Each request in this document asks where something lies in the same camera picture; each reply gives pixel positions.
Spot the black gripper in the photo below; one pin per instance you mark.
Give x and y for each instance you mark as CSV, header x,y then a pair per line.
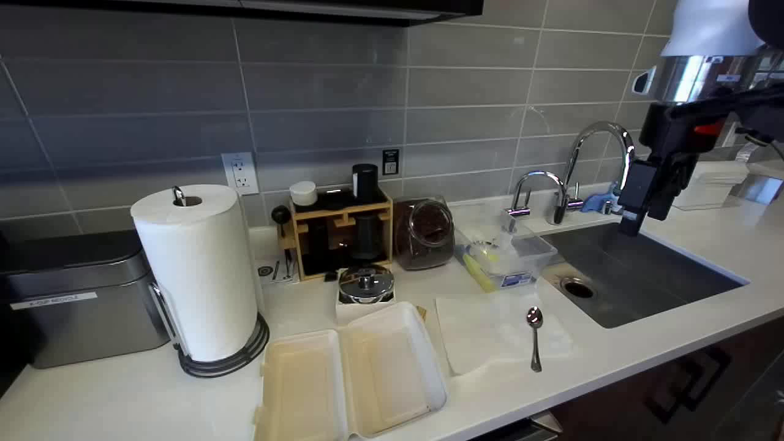
x,y
665,154

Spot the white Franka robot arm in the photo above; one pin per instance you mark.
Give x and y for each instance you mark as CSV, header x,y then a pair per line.
x,y
711,24

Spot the small white paper napkin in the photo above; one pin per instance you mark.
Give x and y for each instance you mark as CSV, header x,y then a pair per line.
x,y
554,327

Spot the glass coffee bean jar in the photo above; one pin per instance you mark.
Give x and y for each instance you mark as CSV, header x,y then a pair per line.
x,y
425,235

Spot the round metal jar lid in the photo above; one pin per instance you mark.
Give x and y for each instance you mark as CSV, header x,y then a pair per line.
x,y
365,283

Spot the wooden coffee tool organizer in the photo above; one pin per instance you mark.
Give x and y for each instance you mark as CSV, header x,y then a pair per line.
x,y
338,214

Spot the blue cloth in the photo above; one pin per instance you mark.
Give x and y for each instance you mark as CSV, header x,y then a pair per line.
x,y
600,201

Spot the stainless steel sink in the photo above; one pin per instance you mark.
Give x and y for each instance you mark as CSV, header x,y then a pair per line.
x,y
646,272

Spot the tall chrome faucet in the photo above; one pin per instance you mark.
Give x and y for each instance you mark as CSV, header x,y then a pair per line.
x,y
627,160

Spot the white rectangular box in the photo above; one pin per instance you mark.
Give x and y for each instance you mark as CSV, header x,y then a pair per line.
x,y
711,183

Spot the small chrome faucet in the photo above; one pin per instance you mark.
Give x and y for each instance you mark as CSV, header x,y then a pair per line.
x,y
514,217

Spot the clear plastic storage container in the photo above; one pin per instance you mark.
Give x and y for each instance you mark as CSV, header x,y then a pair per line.
x,y
511,248

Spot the blue and white packet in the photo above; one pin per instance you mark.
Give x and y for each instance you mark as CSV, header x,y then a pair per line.
x,y
515,283

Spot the silver metal spoon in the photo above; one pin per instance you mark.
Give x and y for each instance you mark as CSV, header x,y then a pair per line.
x,y
536,316

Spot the dark base cabinet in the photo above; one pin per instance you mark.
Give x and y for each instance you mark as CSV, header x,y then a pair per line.
x,y
621,406

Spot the large white paper sheet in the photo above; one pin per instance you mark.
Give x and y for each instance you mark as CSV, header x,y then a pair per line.
x,y
469,333

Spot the black cylinder canister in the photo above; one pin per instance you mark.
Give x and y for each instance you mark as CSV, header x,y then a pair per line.
x,y
363,181

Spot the open foam clamshell container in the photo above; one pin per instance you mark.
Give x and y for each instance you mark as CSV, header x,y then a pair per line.
x,y
384,367

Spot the small white cup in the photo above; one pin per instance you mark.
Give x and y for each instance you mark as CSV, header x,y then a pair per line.
x,y
303,193

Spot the black round knob tool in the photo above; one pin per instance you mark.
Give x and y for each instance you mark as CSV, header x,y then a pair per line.
x,y
282,217

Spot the white paper towel roll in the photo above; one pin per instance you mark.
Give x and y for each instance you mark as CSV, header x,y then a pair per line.
x,y
196,269
235,361

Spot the dark overhead cabinet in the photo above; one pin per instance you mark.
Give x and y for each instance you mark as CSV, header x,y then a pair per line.
x,y
245,7

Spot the stainless steel countertop appliance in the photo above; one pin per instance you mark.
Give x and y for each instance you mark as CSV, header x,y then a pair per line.
x,y
75,302

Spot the black wall outlet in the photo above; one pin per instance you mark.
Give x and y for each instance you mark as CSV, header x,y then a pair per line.
x,y
391,161

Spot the white wall outlet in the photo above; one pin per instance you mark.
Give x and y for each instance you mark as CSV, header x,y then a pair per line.
x,y
238,171

